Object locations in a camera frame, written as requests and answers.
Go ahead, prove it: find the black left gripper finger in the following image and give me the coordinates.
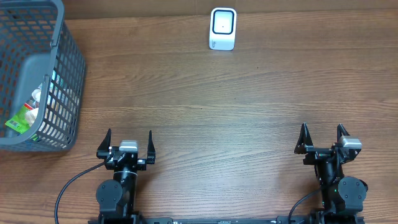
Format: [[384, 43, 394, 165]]
[[96, 129, 111, 159], [146, 131, 155, 164]]

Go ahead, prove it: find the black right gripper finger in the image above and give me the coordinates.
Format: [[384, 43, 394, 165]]
[[294, 123, 313, 154], [336, 123, 350, 144]]

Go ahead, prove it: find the green candy bag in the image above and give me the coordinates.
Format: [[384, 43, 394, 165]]
[[5, 103, 39, 134]]

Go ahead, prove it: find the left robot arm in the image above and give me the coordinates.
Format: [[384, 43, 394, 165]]
[[95, 130, 155, 224]]

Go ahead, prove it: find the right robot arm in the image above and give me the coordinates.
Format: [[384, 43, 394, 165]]
[[287, 123, 368, 224]]

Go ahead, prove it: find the white barcode scanner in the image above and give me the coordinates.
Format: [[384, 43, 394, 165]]
[[209, 7, 237, 51]]

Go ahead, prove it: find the grey plastic shopping basket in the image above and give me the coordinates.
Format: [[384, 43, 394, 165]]
[[1, 0, 86, 152]]

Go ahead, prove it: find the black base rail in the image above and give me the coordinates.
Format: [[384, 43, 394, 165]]
[[88, 216, 365, 224]]

